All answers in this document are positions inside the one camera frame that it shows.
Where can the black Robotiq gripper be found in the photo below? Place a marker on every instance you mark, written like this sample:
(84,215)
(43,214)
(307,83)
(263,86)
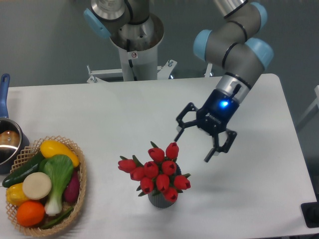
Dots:
(216,114)

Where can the red tulip bouquet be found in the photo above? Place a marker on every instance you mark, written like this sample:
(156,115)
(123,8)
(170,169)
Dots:
(162,162)

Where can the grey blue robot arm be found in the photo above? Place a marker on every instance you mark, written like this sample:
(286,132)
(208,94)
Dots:
(233,47)

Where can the dark grey ribbed vase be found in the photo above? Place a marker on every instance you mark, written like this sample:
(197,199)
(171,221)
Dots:
(160,201)

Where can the black device at edge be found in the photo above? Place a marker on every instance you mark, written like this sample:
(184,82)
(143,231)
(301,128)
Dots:
(311,214)

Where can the purple sweet potato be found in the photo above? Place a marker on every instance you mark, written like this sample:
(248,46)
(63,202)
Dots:
(71,192)

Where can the green bok choy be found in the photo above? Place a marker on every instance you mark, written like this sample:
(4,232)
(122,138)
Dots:
(59,169)

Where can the yellow squash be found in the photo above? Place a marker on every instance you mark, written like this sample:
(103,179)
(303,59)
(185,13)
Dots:
(50,148)

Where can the green chili pepper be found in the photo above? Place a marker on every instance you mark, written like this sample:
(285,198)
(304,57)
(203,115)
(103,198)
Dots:
(57,220)

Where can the woven wicker basket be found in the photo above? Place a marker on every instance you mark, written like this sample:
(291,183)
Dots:
(26,154)

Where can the green cucumber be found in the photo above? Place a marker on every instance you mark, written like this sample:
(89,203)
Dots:
(22,172)

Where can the beige round bun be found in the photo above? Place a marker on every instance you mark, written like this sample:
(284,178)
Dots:
(36,185)

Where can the orange fruit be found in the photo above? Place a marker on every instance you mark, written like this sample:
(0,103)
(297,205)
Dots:
(30,213)

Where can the yellow bell pepper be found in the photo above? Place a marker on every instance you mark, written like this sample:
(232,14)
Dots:
(15,195)

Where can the white metal base frame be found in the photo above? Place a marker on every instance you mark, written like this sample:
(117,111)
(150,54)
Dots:
(164,72)

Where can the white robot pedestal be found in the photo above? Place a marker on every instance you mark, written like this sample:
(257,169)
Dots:
(138,49)

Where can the white frame at right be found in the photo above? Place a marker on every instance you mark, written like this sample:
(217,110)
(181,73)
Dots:
(309,112)

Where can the blue handled saucepan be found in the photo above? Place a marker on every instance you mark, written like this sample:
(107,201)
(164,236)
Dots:
(12,138)

